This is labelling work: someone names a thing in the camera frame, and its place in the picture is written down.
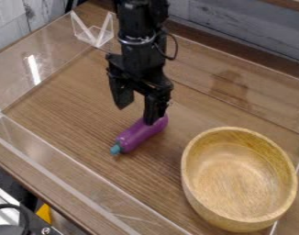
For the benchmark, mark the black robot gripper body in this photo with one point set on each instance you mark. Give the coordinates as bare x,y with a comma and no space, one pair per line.
140,63

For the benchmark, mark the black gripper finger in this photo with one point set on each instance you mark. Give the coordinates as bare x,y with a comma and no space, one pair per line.
121,90
155,107

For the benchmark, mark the purple toy eggplant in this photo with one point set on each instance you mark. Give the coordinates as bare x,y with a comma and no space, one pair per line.
133,136

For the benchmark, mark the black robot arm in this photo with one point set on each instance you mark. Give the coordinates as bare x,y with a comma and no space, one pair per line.
141,19

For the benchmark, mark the brown wooden bowl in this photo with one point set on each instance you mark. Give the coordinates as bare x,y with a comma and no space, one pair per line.
237,178

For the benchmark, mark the black device with yellow label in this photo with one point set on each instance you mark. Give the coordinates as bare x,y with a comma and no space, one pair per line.
29,225

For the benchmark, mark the clear acrylic corner bracket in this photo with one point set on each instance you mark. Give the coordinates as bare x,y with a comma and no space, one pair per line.
96,36

